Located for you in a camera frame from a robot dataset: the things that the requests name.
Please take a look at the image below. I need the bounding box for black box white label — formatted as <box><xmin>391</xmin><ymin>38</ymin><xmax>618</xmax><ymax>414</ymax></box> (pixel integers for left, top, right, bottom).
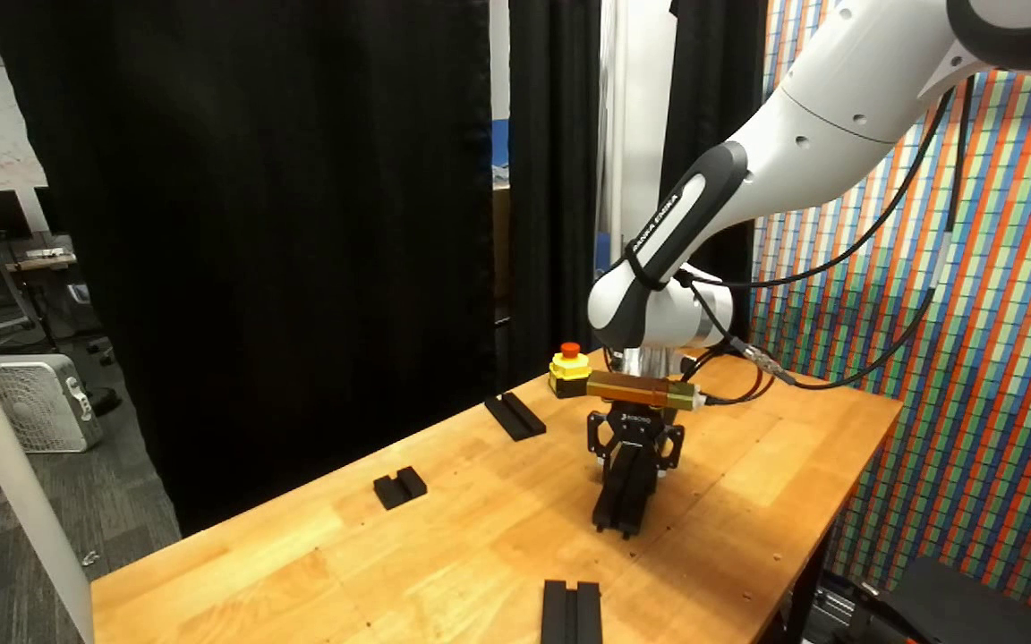
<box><xmin>801</xmin><ymin>571</ymin><xmax>891</xmax><ymax>644</ymax></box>

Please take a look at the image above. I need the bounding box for yellow emergency stop button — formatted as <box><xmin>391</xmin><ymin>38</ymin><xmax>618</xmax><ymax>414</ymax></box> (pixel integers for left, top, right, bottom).
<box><xmin>545</xmin><ymin>338</ymin><xmax>600</xmax><ymax>399</ymax></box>

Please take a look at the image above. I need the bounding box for dark desk device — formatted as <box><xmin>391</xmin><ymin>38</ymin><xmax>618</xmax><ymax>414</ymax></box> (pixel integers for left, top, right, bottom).
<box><xmin>6</xmin><ymin>231</ymin><xmax>79</xmax><ymax>276</ymax></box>

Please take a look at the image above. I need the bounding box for black curtain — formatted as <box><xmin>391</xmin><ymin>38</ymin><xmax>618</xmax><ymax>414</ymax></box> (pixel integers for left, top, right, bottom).
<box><xmin>510</xmin><ymin>0</ymin><xmax>606</xmax><ymax>385</ymax></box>
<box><xmin>0</xmin><ymin>0</ymin><xmax>497</xmax><ymax>532</ymax></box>
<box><xmin>643</xmin><ymin>0</ymin><xmax>773</xmax><ymax>342</ymax></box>

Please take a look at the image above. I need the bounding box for white computer case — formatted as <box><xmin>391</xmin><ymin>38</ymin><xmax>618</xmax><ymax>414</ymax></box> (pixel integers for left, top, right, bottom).
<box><xmin>0</xmin><ymin>350</ymin><xmax>106</xmax><ymax>456</ymax></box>

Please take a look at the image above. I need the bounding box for long black track piece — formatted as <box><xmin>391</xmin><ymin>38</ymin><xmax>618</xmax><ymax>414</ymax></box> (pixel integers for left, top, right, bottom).
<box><xmin>538</xmin><ymin>575</ymin><xmax>606</xmax><ymax>644</ymax></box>

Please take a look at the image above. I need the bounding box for colourful checkered wall panel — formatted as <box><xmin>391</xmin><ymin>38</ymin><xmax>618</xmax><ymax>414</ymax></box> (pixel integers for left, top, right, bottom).
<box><xmin>753</xmin><ymin>0</ymin><xmax>1031</xmax><ymax>635</ymax></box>

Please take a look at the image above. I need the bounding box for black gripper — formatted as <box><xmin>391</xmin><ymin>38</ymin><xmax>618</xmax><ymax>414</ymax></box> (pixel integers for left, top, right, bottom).
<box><xmin>582</xmin><ymin>403</ymin><xmax>689</xmax><ymax>472</ymax></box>

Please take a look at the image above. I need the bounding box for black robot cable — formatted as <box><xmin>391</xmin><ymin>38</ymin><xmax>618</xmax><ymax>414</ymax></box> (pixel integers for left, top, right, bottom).
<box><xmin>689</xmin><ymin>66</ymin><xmax>979</xmax><ymax>403</ymax></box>
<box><xmin>671</xmin><ymin>81</ymin><xmax>968</xmax><ymax>296</ymax></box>

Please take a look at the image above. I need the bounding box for small black track piece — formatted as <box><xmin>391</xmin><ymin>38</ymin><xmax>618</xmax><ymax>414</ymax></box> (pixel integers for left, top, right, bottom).
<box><xmin>369</xmin><ymin>463</ymin><xmax>430</xmax><ymax>510</ymax></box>

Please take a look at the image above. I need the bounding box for medium black track piece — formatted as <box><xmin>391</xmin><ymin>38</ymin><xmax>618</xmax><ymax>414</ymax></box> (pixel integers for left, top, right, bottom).
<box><xmin>482</xmin><ymin>389</ymin><xmax>551</xmax><ymax>443</ymax></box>
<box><xmin>587</xmin><ymin>439</ymin><xmax>664</xmax><ymax>543</ymax></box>

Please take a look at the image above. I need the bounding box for white frame pole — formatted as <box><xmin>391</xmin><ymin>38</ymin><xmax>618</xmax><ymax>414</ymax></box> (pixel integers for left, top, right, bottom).
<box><xmin>0</xmin><ymin>290</ymin><xmax>97</xmax><ymax>644</ymax></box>

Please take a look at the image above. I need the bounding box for black equipment case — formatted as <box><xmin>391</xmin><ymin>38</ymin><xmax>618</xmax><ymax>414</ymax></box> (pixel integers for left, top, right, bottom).
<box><xmin>889</xmin><ymin>555</ymin><xmax>1031</xmax><ymax>644</ymax></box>

